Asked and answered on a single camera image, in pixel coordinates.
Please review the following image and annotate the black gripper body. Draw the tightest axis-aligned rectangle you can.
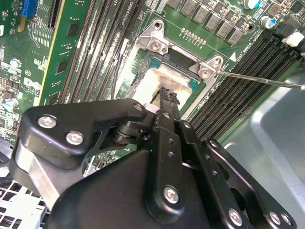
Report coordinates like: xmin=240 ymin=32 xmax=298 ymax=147
xmin=45 ymin=147 xmax=224 ymax=229

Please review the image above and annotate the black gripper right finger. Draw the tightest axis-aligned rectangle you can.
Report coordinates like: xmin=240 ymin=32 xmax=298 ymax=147
xmin=170 ymin=93 xmax=298 ymax=229

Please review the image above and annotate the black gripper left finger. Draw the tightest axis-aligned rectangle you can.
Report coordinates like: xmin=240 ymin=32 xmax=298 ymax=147
xmin=9 ymin=87 xmax=186 ymax=217

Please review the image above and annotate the silver CPU plate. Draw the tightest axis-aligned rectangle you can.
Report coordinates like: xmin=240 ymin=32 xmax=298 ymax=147
xmin=130 ymin=56 xmax=203 ymax=115

